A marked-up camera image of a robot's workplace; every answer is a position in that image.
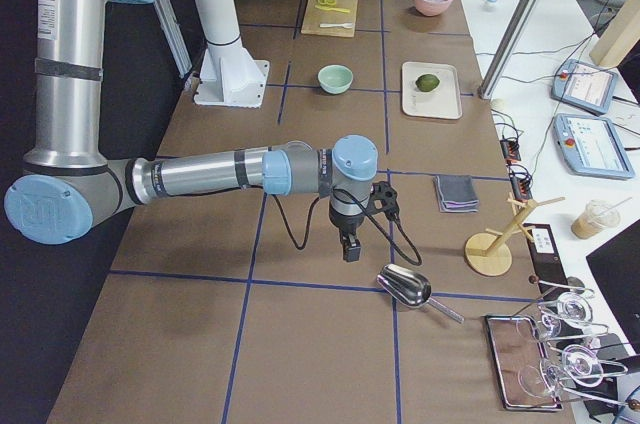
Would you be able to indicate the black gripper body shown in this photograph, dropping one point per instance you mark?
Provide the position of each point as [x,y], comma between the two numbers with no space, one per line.
[346,224]

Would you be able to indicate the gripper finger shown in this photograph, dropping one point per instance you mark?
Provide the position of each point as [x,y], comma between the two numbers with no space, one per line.
[351,247]

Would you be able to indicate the light green bowl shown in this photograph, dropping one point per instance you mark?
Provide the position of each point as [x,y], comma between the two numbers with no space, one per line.
[335,79]

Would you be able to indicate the white plastic spoon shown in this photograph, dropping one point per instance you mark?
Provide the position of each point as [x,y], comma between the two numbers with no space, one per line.
[346,25]

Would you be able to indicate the metal ice scoop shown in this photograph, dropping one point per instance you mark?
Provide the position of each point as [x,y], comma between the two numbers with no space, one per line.
[412,289]

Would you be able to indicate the grey folded cloth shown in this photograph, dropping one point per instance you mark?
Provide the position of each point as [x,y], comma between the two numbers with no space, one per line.
[456,194]

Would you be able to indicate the wooden mug tree stand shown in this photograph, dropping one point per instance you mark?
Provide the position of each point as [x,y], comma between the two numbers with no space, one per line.
[487,252]

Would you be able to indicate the white rabbit tray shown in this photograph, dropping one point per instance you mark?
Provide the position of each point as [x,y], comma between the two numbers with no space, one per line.
[443,103]

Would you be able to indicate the green avocado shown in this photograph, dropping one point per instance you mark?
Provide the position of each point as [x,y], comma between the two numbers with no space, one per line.
[427,83]

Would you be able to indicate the black power strip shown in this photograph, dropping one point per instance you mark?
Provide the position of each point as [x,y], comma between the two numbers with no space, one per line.
[520,177]

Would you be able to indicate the black box with label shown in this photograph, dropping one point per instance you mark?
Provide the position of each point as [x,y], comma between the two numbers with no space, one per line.
[545,256]

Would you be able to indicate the bamboo cutting board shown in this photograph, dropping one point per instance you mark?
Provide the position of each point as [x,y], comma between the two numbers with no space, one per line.
[313,17]

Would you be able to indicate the iced coffee cup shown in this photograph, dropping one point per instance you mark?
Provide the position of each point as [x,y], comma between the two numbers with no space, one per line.
[598,215]

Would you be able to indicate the near teach pendant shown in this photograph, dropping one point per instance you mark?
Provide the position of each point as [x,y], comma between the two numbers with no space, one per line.
[591,147]

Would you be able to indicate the teach pendant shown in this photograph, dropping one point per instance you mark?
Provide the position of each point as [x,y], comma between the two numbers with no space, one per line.
[591,147]
[584,86]

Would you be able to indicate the far teach pendant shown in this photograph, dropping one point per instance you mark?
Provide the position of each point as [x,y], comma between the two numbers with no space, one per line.
[584,86]

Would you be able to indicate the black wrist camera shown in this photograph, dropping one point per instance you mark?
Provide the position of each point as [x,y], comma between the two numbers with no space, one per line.
[384,199]

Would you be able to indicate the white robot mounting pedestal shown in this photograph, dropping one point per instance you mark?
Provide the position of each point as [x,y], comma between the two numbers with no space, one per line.
[229,76]

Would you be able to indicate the wire glass rack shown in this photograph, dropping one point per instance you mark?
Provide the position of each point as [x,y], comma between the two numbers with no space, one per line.
[564,326]

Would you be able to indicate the aluminium frame post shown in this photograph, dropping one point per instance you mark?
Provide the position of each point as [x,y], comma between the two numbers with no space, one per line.
[506,48]

